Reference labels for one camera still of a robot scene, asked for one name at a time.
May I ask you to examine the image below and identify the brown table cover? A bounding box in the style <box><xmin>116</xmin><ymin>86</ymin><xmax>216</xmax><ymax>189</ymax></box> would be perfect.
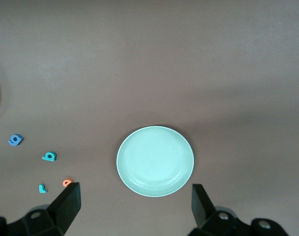
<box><xmin>0</xmin><ymin>0</ymin><xmax>299</xmax><ymax>236</ymax></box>

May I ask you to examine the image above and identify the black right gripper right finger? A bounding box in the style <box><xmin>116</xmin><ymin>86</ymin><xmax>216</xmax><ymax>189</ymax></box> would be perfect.
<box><xmin>187</xmin><ymin>183</ymin><xmax>290</xmax><ymax>236</ymax></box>

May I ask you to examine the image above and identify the blue foam letter g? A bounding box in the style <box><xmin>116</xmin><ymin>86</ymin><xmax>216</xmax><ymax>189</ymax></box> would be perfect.
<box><xmin>7</xmin><ymin>133</ymin><xmax>24</xmax><ymax>147</ymax></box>

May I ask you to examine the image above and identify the teal foam letter b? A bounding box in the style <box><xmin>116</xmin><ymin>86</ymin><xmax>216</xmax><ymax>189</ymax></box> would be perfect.
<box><xmin>42</xmin><ymin>151</ymin><xmax>57</xmax><ymax>162</ymax></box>

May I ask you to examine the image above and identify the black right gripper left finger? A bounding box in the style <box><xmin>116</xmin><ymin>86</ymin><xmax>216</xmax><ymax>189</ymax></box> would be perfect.
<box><xmin>0</xmin><ymin>182</ymin><xmax>81</xmax><ymax>236</ymax></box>

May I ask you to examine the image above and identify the mint green plate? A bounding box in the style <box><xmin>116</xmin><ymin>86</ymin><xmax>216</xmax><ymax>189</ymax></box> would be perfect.
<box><xmin>116</xmin><ymin>125</ymin><xmax>195</xmax><ymax>198</ymax></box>

